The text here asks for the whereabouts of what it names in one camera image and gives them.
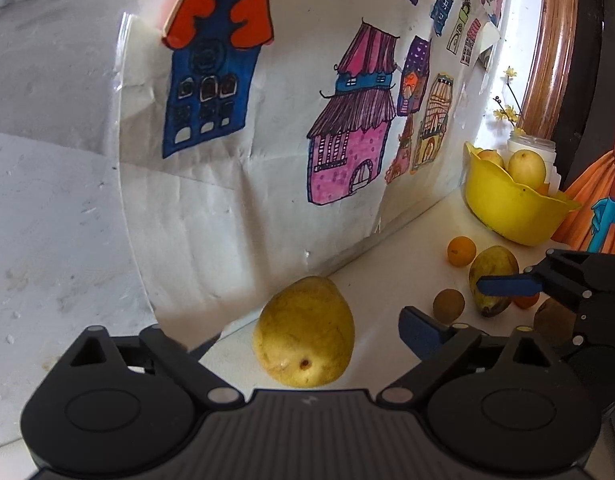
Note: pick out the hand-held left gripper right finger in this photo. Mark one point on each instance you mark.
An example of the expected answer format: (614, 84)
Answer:
(422, 332)

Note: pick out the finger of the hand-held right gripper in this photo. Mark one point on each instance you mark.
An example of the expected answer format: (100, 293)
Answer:
(507, 285)

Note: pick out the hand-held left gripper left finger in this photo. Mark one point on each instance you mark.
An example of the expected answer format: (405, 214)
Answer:
(172, 355)

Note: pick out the small orange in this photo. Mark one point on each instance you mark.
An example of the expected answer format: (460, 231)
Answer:
(525, 302)
(542, 189)
(461, 251)

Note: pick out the green-yellow mango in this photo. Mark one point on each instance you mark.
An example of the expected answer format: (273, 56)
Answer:
(495, 262)

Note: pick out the brown longan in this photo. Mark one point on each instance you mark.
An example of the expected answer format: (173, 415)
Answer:
(448, 305)

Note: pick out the brown kiwi with sticker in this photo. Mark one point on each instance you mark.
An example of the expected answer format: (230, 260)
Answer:
(550, 319)

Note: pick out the yellow pear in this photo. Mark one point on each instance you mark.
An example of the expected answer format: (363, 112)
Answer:
(305, 332)

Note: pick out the yellow scalloped plastic bowl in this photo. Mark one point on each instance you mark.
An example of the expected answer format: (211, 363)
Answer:
(512, 210)

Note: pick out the yellow round fruit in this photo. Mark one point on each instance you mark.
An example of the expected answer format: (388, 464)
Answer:
(490, 158)
(526, 167)

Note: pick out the white plastic jar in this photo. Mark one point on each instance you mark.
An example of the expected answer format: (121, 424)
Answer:
(535, 144)

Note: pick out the yellow artificial flower sprig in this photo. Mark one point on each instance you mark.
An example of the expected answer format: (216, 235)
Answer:
(510, 110)

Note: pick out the dark door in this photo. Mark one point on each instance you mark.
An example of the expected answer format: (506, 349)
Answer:
(602, 35)

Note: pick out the colourful houses drawing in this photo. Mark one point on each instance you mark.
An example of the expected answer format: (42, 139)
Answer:
(287, 60)

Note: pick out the brown wooden frame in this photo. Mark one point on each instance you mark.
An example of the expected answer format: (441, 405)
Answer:
(550, 35)

